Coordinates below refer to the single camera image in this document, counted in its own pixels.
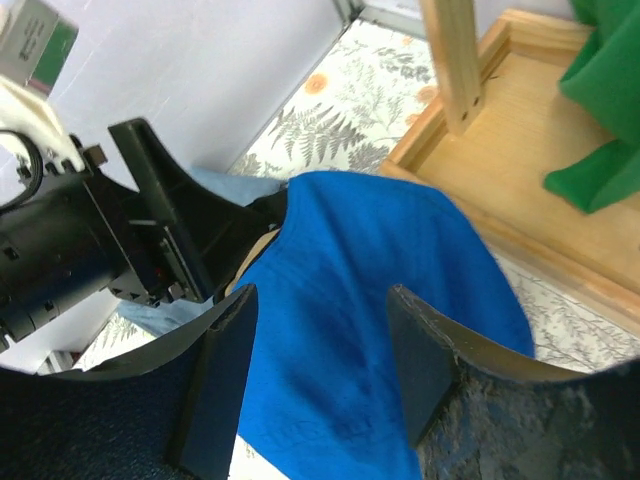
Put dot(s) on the black baseball cap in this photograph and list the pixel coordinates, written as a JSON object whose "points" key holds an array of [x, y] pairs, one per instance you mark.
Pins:
{"points": [[271, 210]]}

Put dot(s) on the green tank top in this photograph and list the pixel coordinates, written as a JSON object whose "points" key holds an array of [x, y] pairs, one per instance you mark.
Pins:
{"points": [[604, 80]]}

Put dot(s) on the folded blue denim cloth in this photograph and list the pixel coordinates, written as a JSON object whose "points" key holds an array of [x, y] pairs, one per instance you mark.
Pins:
{"points": [[238, 189]]}

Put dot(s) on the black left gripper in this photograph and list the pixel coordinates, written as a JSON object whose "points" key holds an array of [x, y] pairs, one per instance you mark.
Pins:
{"points": [[172, 239]]}

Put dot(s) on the wooden clothes rack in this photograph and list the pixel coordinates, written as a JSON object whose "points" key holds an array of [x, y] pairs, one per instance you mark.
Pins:
{"points": [[496, 128]]}

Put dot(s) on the beige baseball cap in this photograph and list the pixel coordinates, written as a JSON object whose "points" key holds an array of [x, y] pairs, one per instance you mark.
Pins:
{"points": [[261, 244]]}

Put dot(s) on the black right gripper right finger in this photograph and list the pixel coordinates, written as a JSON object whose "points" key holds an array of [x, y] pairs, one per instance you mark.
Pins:
{"points": [[474, 409]]}

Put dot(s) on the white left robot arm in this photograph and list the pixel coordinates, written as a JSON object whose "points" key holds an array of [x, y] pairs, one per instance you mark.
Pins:
{"points": [[35, 44]]}

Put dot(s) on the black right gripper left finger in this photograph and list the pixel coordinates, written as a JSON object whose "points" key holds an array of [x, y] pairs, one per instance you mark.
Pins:
{"points": [[166, 410]]}

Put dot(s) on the blue baseball cap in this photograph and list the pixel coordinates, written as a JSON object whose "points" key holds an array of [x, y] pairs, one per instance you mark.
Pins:
{"points": [[322, 399]]}

